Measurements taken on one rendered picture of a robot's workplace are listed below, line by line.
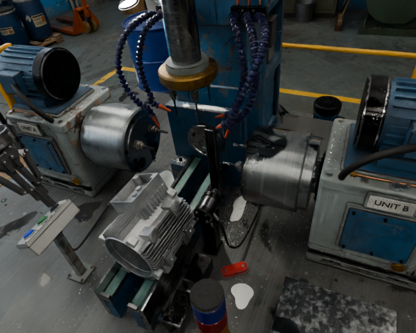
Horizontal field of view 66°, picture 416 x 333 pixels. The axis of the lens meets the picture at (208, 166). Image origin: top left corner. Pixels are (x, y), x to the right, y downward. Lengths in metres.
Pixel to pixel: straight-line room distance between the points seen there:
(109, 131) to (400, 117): 0.86
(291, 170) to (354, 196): 0.17
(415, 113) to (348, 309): 0.49
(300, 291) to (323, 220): 0.20
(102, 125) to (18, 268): 0.57
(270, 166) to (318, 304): 0.38
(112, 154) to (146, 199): 0.34
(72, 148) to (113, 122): 0.21
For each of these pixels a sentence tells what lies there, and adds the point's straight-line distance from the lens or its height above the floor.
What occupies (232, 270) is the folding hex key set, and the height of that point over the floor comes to 0.82.
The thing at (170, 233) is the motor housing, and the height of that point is 1.05.
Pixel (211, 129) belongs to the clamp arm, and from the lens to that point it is 0.85.
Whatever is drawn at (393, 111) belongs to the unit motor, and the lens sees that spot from 0.82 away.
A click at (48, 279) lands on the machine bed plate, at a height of 0.80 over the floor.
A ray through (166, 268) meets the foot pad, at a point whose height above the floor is 0.96.
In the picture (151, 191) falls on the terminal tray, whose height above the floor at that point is 1.13.
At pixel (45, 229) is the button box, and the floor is 1.07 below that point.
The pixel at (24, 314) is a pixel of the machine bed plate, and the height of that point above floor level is 0.80.
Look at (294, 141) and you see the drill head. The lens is 0.95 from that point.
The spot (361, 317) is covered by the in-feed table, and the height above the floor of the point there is 0.92.
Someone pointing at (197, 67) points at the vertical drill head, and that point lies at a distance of 0.95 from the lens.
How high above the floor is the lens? 1.74
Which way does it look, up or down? 41 degrees down
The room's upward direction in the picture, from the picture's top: 7 degrees counter-clockwise
